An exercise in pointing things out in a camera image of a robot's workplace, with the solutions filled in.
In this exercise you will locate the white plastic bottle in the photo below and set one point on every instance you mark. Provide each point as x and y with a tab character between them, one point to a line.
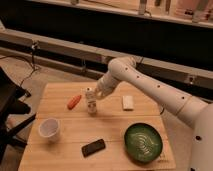
90	100

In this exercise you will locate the white sponge block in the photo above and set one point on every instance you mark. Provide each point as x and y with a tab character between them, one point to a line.
127	103

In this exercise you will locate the orange carrot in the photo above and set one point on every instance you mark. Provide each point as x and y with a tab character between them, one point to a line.
73	102

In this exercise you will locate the black chair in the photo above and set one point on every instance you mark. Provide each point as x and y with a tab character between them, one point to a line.
10	104

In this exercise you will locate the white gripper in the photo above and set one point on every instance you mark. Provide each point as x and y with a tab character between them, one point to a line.
100	92

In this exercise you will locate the green bowl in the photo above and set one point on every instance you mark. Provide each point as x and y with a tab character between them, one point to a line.
143	142

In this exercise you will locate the black smartphone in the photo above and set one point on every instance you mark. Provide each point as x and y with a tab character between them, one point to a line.
93	147

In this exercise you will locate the white paper cup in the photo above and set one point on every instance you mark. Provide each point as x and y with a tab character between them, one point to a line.
49	129

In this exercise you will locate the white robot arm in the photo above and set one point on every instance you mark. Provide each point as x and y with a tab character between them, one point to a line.
191	110

